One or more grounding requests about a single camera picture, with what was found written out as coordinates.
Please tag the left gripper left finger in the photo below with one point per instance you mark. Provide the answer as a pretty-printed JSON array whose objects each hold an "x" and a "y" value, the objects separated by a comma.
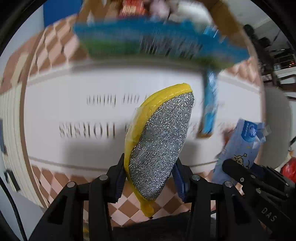
[{"x": 63, "y": 219}]

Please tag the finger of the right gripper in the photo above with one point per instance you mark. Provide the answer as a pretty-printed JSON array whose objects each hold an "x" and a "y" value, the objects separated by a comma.
[{"x": 269, "y": 196}]

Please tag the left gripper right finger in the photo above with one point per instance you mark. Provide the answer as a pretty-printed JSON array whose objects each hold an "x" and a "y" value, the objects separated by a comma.
[{"x": 218, "y": 211}]

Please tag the blue tissue pack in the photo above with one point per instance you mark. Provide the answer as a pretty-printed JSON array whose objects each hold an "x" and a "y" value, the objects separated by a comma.
[{"x": 243, "y": 147}]

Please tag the yellow silver scrub sponge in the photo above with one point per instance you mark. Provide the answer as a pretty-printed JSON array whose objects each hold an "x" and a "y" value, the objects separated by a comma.
[{"x": 154, "y": 140}]

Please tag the checkered tablecloth with text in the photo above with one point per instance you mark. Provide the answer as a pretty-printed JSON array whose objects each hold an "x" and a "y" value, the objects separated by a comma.
[{"x": 64, "y": 116}]

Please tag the blue box flap strip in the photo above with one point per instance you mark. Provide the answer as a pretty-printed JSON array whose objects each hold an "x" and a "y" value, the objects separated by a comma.
[{"x": 207, "y": 122}]

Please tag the cardboard box with blue print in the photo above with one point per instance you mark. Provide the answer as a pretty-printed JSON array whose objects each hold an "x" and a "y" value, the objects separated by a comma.
[{"x": 203, "y": 32}]

